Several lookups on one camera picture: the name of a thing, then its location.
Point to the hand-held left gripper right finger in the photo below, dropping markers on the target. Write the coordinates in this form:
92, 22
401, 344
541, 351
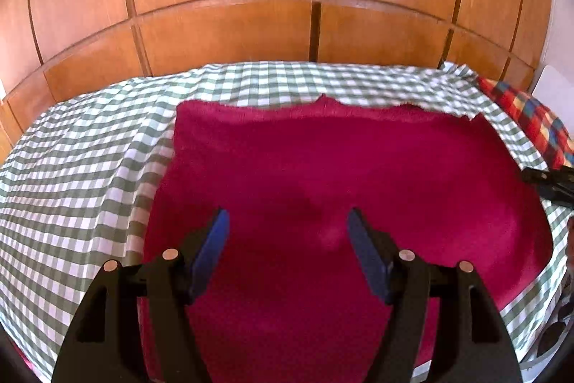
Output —
365, 250

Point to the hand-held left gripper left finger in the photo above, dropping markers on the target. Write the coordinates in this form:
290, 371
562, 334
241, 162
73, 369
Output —
210, 248

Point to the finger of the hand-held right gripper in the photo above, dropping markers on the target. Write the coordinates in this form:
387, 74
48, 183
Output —
554, 185

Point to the red long-sleeved shirt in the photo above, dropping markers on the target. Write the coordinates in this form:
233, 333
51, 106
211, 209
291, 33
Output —
314, 167

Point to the colourful checked pillow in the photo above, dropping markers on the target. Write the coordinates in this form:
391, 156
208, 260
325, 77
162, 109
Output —
533, 118

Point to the white board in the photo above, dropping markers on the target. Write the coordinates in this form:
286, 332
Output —
556, 84

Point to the dark patterned cloth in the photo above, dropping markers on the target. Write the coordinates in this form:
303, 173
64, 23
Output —
554, 333

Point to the green checked bed sheet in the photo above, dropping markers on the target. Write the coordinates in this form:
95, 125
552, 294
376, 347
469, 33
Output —
67, 167

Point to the red bed cover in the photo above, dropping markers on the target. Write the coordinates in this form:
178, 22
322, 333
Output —
24, 360

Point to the wooden wardrobe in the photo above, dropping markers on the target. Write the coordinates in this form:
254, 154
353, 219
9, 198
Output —
224, 6

